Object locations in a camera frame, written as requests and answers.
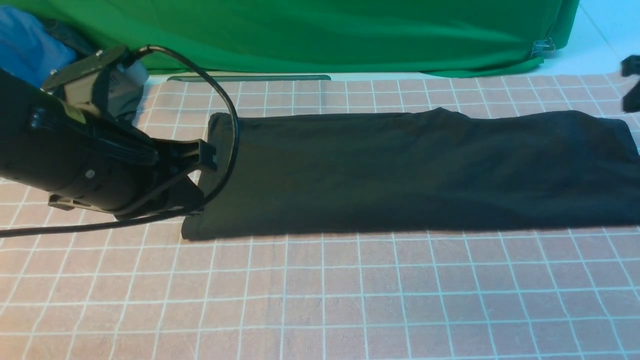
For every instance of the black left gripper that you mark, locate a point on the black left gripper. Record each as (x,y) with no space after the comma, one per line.
(166,186)

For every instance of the dark gray long-sleeve top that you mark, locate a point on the dark gray long-sleeve top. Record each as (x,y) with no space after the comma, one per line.
(436,170)

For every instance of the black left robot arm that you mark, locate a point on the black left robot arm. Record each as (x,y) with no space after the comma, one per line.
(84,158)

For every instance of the metal binder clip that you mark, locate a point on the metal binder clip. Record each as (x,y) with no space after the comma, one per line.
(542,46)

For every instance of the pink grid-pattern table mat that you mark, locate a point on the pink grid-pattern table mat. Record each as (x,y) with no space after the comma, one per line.
(142,293)

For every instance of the green strip at table edge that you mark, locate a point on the green strip at table edge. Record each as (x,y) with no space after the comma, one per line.
(253,78)

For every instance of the blue crumpled garment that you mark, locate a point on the blue crumpled garment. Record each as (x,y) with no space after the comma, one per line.
(27,51)

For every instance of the green backdrop cloth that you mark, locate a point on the green backdrop cloth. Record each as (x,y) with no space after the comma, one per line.
(447,38)

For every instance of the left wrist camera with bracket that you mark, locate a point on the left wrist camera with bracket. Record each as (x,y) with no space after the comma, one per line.
(95,80)

